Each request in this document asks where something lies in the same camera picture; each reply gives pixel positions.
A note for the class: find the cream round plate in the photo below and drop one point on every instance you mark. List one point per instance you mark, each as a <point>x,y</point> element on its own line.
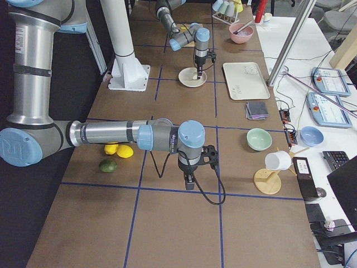
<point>185,77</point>

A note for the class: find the white bear tray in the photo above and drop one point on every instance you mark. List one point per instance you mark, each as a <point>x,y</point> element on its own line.
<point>245,81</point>

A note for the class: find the bamboo cutting board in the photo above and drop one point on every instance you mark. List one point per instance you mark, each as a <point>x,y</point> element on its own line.
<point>192,44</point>

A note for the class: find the metal black-tipped tongs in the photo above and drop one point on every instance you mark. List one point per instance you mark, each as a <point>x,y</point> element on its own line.
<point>243,27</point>

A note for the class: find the pink bowl with ice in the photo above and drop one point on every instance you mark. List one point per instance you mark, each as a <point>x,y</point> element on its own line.
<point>242,36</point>

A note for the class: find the cup rack with cups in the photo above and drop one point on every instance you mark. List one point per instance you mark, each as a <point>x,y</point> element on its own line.
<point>227,11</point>

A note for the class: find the grey folded cloth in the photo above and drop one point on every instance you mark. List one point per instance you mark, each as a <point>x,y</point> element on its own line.
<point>256,108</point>

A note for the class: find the yellow lemon lower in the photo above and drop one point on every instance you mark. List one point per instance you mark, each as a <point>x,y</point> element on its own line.
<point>124,151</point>

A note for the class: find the yellow lemon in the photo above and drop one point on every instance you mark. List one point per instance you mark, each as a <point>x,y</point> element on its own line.
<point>110,148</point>
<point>124,151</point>

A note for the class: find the purple folded cloth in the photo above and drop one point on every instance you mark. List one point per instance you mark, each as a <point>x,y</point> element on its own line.
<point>256,116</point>

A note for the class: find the wooden cup stand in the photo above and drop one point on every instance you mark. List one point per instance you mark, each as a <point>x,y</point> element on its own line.
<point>267,181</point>

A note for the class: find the green bowl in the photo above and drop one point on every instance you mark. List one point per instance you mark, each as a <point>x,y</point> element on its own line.
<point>259,139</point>

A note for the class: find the white small cup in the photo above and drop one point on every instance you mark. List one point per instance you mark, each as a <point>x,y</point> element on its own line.
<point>267,17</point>

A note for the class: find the yellow lemon upper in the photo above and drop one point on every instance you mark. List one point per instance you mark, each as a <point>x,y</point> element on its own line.
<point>110,148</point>

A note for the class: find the white cup on stand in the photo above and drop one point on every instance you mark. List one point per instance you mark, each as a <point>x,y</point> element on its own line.
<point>279,160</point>

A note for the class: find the orange black connector upper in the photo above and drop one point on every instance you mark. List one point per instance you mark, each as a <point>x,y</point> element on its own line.
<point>285,115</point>

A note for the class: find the orange black connector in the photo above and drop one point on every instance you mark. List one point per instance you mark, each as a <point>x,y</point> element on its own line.
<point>285,115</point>
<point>291,135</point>

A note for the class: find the orange black connector lower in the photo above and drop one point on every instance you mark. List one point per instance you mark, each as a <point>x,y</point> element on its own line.
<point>291,135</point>

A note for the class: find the black box device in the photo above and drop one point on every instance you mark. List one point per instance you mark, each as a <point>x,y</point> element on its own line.
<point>305,179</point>

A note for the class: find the blue bowl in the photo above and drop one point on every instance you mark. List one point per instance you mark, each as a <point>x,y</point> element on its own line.
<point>311,136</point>

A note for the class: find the black computer mouse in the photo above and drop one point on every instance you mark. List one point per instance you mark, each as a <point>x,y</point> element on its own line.
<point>321,193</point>

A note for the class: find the teach pendant upper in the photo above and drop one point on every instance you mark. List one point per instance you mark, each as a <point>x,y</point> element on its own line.
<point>328,80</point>

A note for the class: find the teach pendant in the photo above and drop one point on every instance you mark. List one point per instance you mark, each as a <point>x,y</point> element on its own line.
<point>328,80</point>
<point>326,113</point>

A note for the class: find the teach pendant lower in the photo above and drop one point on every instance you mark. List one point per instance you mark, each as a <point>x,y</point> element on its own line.
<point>326,113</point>

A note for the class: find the black keyboard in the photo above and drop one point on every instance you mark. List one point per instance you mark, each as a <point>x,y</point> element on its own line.
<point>335,159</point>

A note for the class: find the black monitor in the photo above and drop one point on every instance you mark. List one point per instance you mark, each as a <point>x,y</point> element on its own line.
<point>343,182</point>

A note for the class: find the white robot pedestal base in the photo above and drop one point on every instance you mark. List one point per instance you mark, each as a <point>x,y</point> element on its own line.
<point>127,72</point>

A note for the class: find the aluminium frame post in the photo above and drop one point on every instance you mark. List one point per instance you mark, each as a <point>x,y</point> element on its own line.
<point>296,28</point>

